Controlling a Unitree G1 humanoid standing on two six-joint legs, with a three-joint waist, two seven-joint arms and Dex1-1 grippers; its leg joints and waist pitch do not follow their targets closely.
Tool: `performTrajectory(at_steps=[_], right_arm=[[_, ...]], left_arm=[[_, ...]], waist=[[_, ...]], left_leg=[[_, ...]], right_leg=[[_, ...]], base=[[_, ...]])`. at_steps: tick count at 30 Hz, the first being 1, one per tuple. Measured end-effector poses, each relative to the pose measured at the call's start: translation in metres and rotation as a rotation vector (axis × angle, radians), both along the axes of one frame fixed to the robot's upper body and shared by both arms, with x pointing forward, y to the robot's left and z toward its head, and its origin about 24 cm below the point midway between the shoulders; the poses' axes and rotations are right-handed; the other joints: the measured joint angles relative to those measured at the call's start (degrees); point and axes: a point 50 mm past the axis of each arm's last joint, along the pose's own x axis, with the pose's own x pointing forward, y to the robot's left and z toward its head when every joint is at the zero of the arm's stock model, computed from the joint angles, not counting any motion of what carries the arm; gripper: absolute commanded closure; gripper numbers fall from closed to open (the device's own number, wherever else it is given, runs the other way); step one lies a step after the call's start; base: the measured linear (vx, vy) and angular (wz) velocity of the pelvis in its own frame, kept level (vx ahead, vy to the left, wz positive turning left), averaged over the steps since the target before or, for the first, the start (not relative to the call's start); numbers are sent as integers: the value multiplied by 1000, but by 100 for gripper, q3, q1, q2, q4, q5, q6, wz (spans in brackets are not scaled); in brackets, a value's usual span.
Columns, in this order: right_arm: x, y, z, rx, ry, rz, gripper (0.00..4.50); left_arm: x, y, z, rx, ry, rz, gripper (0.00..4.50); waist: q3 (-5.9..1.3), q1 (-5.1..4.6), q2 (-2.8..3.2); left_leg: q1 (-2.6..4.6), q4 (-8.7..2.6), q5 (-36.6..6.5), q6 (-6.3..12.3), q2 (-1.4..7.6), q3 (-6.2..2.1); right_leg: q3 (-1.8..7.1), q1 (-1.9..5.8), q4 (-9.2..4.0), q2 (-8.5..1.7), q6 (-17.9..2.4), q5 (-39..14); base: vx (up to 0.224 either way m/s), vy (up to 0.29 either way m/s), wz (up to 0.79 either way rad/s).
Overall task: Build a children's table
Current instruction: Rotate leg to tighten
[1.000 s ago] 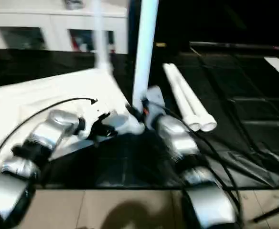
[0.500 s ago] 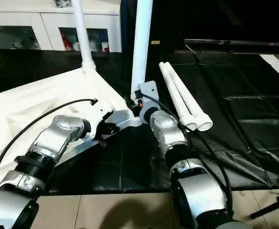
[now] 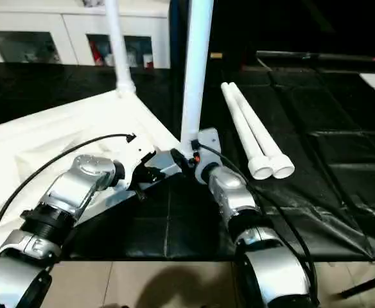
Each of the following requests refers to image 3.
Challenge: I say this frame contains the long black bar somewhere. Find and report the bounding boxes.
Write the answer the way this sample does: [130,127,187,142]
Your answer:
[257,51,375,65]

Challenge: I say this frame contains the white plastic table leg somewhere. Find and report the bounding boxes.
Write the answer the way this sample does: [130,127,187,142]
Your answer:
[229,83,296,179]
[180,0,215,158]
[221,82,275,180]
[104,0,137,98]

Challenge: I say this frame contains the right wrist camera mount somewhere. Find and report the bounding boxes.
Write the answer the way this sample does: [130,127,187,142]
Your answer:
[194,128,222,167]

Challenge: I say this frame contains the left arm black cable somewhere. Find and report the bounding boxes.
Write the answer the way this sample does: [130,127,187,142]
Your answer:
[0,133,137,257]

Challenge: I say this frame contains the white glass-door cabinet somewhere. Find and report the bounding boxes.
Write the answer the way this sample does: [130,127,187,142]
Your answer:
[0,0,172,68]

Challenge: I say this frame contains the black floor stand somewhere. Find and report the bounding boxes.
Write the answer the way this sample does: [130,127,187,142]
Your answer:
[338,260,375,302]

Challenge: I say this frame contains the black work mat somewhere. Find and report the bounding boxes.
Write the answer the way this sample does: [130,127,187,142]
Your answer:
[0,61,375,261]

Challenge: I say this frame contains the white compartment tray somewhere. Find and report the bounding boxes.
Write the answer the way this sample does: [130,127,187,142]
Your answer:
[0,89,201,270]

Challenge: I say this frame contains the small red bottle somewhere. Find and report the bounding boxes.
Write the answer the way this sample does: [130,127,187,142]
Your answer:
[91,42,102,65]

